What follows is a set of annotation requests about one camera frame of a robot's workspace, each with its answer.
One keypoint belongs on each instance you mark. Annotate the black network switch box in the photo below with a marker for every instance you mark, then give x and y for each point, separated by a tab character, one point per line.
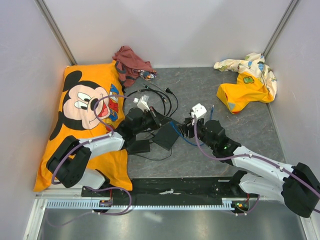
166	137

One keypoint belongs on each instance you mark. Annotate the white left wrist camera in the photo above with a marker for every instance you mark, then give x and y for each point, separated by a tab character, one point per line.
142	103

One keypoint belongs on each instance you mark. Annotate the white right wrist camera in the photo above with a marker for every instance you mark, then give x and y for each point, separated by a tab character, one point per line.
198	111

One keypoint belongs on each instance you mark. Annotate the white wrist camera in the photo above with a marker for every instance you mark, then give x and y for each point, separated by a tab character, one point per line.
142	103
198	111

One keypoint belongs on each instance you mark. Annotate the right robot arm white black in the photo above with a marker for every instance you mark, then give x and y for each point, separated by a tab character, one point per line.
295	186

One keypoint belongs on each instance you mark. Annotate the orange Mickey Mouse pillow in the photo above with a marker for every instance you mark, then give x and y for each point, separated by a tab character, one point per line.
91	104

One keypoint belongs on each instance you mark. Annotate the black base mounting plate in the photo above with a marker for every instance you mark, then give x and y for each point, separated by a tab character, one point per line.
174	190

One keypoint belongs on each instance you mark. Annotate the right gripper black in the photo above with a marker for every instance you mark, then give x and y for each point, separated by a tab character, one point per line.
186	125

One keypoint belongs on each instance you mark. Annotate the right aluminium corner post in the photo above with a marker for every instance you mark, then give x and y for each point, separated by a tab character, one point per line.
293	4

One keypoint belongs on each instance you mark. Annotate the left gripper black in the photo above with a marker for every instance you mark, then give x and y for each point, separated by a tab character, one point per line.
159	119

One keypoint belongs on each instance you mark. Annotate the aluminium corner post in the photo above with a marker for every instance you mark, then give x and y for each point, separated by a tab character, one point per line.
45	11
293	4

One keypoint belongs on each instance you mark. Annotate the left aluminium corner post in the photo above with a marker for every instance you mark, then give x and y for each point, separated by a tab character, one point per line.
45	11

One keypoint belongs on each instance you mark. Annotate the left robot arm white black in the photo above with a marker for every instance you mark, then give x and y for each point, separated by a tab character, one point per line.
68	163

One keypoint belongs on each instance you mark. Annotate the maroon crumpled garment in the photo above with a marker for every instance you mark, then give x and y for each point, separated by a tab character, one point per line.
130	67

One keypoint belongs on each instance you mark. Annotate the yellow patterned children's garment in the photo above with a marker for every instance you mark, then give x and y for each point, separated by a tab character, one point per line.
255	82

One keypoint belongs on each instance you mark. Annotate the black power adapter brick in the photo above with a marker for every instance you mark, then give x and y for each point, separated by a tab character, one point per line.
138	147

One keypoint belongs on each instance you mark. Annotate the slotted aluminium cable duct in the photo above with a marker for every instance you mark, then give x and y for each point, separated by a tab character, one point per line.
99	204

